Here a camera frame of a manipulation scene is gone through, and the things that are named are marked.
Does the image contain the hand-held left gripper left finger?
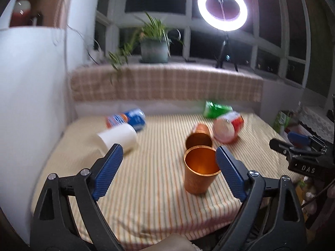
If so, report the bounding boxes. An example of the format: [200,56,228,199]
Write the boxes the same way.
[30,143,125,251]

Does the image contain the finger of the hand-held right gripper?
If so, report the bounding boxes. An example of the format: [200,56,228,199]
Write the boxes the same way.
[287,132,328,149]
[269,138,326,160]

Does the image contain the blue can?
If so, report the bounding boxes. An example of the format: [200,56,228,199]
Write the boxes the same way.
[125,108,146,132]

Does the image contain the white lace cloth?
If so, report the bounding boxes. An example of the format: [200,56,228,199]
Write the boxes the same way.
[298,107,335,134]

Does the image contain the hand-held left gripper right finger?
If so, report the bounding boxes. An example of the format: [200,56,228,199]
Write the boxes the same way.
[209,145,307,251]

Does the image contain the striped tablecloth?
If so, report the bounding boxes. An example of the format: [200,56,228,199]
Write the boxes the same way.
[31,112,301,244]

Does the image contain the orange snack packet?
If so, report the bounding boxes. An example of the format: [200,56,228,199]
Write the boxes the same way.
[106,113,130,129]

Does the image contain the plaid cloth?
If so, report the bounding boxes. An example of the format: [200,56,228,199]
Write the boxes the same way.
[70,64,264,104]

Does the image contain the green snack bag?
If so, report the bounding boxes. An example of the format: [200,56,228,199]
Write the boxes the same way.
[203,100,233,119]

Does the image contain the red and white noodle bowl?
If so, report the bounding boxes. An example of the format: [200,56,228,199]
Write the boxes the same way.
[213,111,245,144]

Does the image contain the ring light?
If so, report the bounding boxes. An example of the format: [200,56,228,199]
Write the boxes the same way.
[197,0,249,31]

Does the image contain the black tripod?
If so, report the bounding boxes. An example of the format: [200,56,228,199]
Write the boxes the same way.
[215,31,239,72]

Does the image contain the potted green plant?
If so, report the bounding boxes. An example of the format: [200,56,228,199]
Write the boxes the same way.
[86,12,185,85]

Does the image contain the green box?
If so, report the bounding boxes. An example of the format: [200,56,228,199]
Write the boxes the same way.
[273,110,292,134]

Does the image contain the orange metal cup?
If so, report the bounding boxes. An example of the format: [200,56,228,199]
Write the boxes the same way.
[184,146,222,195]
[185,124,213,149]

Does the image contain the white cup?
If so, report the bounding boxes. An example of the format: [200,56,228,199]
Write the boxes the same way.
[97,123,138,154]

